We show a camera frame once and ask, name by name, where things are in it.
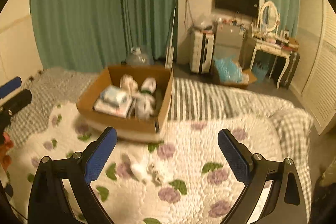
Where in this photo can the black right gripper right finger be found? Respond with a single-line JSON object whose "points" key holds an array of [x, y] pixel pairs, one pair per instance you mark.
{"points": [[285, 202]]}

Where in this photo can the clear water jug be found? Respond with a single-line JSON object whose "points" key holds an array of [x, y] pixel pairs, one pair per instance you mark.
{"points": [[139, 56]]}

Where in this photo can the clear plastic bag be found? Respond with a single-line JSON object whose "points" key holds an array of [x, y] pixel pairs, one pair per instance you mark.
{"points": [[204, 22]]}

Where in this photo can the white fluffy cloth bundle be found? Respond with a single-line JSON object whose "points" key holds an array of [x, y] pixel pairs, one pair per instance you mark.
{"points": [[144, 106]]}

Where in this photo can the cream lace cloth bundle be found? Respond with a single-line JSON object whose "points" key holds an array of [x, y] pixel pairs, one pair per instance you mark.
{"points": [[128, 84]]}

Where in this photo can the silver mini fridge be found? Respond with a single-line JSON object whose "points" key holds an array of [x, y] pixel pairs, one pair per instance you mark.
{"points": [[228, 42]]}

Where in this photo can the white black suitcase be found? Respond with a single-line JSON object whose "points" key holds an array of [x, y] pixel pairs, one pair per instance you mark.
{"points": [[202, 45]]}

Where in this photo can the white green sock bundle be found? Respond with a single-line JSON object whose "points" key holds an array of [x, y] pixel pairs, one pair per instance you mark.
{"points": [[149, 86]]}

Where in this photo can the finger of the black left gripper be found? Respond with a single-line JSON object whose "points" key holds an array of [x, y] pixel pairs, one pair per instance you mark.
{"points": [[13, 106], [10, 86]]}

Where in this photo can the white dressing table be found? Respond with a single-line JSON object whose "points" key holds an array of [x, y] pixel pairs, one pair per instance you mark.
{"points": [[290, 65]]}

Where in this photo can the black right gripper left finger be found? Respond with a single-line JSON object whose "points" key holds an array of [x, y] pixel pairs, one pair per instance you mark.
{"points": [[48, 202]]}

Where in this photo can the dark tissue paper box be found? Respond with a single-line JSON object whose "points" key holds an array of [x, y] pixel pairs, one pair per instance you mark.
{"points": [[105, 108]]}

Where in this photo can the white oval vanity mirror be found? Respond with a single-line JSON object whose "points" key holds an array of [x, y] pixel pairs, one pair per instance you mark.
{"points": [[269, 18]]}

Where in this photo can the brown cardboard box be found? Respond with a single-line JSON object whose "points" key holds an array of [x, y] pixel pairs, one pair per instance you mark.
{"points": [[134, 100]]}

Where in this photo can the teal left curtain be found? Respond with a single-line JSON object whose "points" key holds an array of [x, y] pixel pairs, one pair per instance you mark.
{"points": [[88, 35]]}

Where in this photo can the light blue tissue pack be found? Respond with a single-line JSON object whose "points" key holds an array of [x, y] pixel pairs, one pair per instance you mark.
{"points": [[114, 96]]}

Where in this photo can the grey checked bed sheet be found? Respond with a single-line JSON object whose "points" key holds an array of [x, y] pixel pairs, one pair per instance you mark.
{"points": [[191, 101]]}

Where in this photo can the white louvered wardrobe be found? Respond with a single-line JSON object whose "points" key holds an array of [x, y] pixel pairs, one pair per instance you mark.
{"points": [[314, 79]]}

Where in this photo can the black wall television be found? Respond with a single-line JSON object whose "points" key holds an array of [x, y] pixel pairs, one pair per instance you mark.
{"points": [[245, 7]]}

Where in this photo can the box of blue bags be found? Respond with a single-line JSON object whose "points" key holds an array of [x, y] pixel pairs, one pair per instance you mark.
{"points": [[227, 73]]}

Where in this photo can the orange white plush toy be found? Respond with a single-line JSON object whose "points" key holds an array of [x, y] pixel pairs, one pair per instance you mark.
{"points": [[7, 145]]}

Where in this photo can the blue basket under table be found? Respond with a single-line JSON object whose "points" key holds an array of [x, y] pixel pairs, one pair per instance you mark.
{"points": [[260, 70]]}

